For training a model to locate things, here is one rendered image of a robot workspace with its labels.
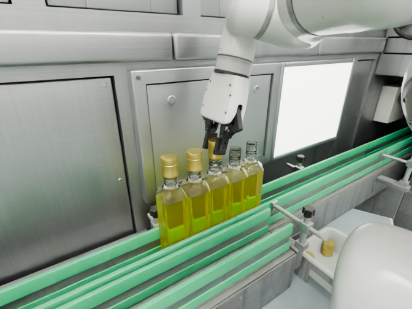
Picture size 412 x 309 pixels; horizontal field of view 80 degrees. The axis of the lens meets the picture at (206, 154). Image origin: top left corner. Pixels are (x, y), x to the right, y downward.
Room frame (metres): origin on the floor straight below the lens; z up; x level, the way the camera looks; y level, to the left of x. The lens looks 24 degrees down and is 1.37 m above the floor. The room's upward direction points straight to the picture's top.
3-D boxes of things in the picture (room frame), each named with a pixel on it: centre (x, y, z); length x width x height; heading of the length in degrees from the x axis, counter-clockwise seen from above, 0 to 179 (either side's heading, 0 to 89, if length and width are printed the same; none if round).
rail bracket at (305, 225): (0.51, -0.24, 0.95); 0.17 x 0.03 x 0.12; 33
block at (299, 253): (0.52, -0.22, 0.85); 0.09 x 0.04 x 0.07; 33
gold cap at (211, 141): (0.52, -0.02, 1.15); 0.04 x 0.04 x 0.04
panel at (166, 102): (0.80, -0.21, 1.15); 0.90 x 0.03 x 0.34; 123
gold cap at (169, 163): (0.46, 0.08, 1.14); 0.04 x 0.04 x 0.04
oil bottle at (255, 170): (0.58, -0.12, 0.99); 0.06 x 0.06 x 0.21; 33
